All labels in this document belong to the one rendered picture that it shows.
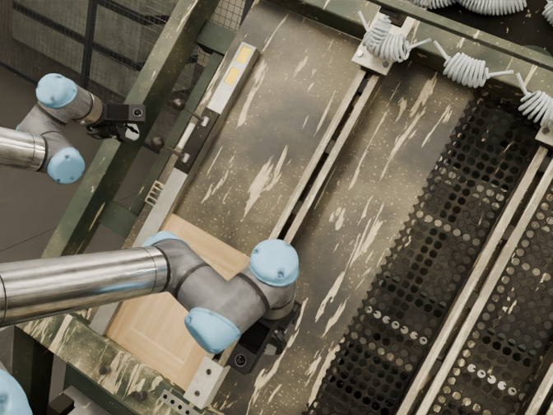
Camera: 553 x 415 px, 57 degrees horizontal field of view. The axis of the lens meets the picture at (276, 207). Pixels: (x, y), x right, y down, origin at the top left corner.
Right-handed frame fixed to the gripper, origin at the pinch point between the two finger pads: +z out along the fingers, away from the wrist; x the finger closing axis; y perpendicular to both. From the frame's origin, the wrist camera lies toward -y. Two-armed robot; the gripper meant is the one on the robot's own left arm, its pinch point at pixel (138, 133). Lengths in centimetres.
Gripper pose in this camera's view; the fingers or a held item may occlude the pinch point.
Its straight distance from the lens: 151.2
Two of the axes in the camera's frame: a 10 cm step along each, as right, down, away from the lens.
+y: -9.7, 0.6, 2.3
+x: 0.3, 9.9, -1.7
